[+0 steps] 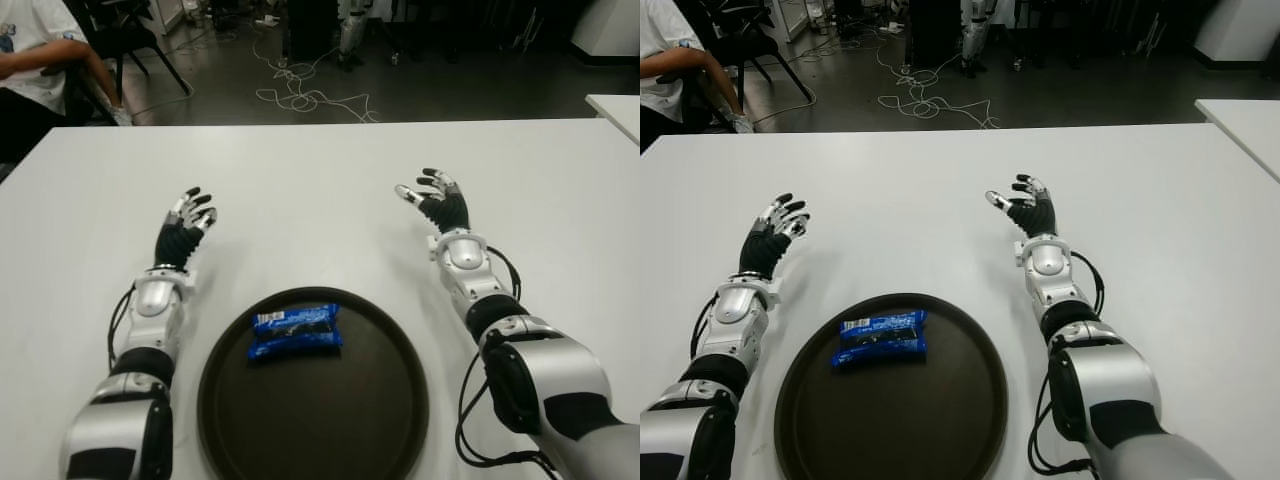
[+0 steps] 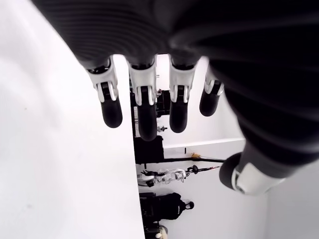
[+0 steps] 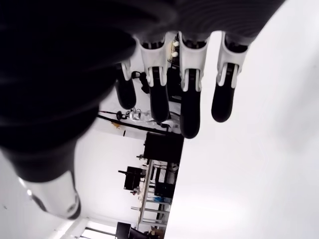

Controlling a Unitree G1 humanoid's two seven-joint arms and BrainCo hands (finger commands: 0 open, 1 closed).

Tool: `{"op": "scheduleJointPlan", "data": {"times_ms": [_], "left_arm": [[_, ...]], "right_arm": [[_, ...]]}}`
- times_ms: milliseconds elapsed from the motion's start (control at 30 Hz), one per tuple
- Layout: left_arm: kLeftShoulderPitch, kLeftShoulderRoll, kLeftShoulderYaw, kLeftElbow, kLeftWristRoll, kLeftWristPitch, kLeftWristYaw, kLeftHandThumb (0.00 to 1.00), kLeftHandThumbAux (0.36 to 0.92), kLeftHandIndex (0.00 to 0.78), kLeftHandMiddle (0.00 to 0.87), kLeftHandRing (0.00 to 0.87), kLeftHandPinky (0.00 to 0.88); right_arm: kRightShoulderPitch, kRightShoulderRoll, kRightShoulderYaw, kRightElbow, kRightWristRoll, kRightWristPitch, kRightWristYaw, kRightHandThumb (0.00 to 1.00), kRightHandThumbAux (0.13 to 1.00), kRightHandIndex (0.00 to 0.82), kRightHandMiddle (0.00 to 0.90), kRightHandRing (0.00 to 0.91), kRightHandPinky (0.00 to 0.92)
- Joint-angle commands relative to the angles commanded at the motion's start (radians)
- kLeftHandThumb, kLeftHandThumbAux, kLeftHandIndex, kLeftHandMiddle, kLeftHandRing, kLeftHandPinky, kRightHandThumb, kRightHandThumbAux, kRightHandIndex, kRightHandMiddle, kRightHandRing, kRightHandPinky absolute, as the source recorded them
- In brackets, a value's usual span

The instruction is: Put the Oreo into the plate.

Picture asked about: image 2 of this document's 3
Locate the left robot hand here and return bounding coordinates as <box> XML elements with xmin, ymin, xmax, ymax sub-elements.
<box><xmin>32</xmin><ymin>0</ymin><xmax>319</xmax><ymax>197</ymax></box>

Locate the black gantry beam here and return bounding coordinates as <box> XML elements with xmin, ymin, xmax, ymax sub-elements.
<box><xmin>163</xmin><ymin>155</ymin><xmax>225</xmax><ymax>163</ymax></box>

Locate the black tall cabinet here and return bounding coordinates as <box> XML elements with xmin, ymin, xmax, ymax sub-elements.
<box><xmin>134</xmin><ymin>135</ymin><xmax>165</xmax><ymax>166</ymax></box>

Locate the black backpack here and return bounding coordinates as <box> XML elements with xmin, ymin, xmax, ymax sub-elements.
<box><xmin>140</xmin><ymin>192</ymin><xmax>196</xmax><ymax>222</ymax></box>

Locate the red white suspension rope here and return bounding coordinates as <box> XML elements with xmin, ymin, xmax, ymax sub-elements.
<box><xmin>199</xmin><ymin>165</ymin><xmax>225</xmax><ymax>172</ymax></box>

